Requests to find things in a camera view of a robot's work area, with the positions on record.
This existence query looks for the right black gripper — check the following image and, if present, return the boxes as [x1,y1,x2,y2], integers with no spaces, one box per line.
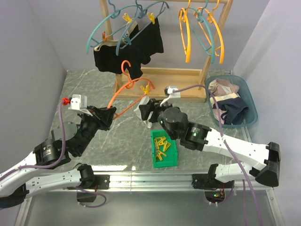
[138,98,177,140]

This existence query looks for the orange clothes hanger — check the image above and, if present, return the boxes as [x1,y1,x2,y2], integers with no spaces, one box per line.
[107,60,155,120]

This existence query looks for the yellow clothespins in bin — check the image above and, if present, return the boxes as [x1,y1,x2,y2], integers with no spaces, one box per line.
[153,137,171,161]

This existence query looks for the teal laundry basket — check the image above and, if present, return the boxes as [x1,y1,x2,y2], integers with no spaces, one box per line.
[205,75,258,128]

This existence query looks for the yellow clothespin on teal hanger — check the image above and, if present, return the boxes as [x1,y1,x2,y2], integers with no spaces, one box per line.
[122,13,132,23]

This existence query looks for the aluminium mounting rail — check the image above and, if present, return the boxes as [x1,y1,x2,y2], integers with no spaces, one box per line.
[14,170,286,226]

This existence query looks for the navy underwear in basket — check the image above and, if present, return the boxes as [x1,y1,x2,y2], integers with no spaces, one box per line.
[210,97,249,125]

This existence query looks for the black underwear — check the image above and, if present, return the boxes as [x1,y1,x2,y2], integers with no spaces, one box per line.
[119,18,164,79]
[93,23,139,74]

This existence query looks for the teal hanger middle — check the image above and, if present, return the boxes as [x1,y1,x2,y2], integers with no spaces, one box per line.
[115,0,170,57]

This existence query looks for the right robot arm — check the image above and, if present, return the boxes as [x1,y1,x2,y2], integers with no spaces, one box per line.
[138,99,281,188]

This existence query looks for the yellow hanger left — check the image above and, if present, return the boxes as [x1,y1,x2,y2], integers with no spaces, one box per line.
[178,0,191,63]

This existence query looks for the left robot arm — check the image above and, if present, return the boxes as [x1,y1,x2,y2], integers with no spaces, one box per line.
[0,106,117,209]

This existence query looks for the teal hanger left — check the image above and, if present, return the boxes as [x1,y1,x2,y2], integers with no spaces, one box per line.
[86,0,143,54]

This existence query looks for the teal hanger right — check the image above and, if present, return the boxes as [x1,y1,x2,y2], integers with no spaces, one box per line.
[187,0,215,64]

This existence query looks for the yellow hanger right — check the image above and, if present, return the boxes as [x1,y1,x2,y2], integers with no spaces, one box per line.
[194,0,224,65]

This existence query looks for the black underwear front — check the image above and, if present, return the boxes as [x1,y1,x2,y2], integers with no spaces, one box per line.
[119,18,164,79]

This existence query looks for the wooden clothes rack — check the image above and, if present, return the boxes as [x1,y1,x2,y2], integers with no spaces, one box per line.
[109,0,232,102]

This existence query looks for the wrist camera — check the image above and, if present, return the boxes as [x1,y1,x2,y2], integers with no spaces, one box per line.
[160,86,181,106]
[62,94,92,116]

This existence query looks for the beige underwear in basket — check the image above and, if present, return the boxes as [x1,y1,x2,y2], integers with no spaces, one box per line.
[208,79,240,102]

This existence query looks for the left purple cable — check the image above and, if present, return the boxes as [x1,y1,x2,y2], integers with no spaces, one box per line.
[0,102,107,208]

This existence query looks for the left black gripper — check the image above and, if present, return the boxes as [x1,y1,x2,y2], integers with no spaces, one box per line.
[76,105,118,156]

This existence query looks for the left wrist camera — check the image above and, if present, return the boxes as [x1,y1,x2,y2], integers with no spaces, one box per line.
[62,94,92,116]

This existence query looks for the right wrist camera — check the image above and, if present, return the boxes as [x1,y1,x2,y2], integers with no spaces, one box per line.
[160,86,181,106]

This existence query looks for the black underwear back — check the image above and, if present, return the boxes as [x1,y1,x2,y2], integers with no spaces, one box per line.
[93,23,139,74]

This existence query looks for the green plastic bin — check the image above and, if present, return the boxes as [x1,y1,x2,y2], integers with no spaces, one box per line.
[150,130,178,168]

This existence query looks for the yellow clothespin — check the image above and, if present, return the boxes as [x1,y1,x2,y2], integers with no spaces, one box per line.
[140,85,150,96]
[147,12,155,24]
[122,13,132,23]

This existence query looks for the white underwear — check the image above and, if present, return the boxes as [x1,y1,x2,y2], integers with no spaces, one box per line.
[134,96,152,129]

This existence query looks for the teal hanger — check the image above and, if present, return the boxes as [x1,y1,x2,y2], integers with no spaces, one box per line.
[115,0,170,57]
[187,0,215,64]
[86,0,143,54]

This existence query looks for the yellow hanger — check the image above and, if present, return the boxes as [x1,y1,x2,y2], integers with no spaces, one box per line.
[178,0,191,63]
[194,0,224,65]

